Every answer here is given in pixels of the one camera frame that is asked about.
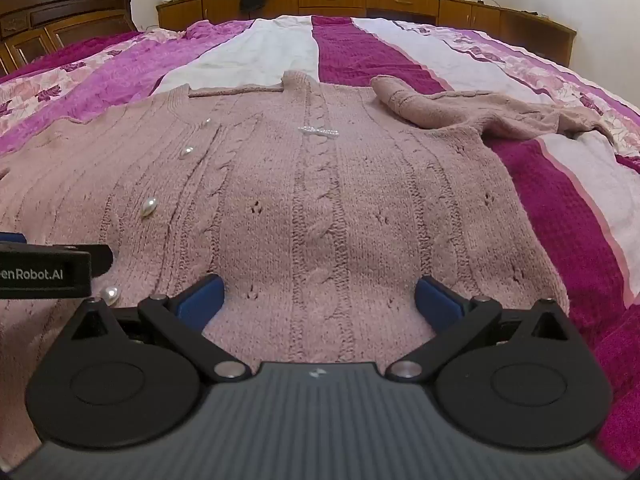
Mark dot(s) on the magenta striped floral blanket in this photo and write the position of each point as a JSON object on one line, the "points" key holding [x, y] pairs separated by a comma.
{"points": [[350, 50]]}

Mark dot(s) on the long wooden cabinet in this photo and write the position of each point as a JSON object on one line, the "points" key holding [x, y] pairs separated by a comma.
{"points": [[400, 6]]}

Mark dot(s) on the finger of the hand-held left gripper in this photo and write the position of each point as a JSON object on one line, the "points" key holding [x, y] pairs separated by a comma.
{"points": [[75, 252]]}

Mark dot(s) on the pink knit sweater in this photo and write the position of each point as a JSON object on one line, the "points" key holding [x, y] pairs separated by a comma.
{"points": [[310, 210]]}

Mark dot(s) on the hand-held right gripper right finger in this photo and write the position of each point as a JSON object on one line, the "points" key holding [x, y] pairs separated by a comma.
{"points": [[436, 301]]}

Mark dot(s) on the dark wooden headboard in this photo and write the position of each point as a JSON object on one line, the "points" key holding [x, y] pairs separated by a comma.
{"points": [[50, 20]]}

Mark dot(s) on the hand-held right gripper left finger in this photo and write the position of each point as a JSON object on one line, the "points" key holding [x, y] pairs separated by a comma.
{"points": [[204, 296]]}

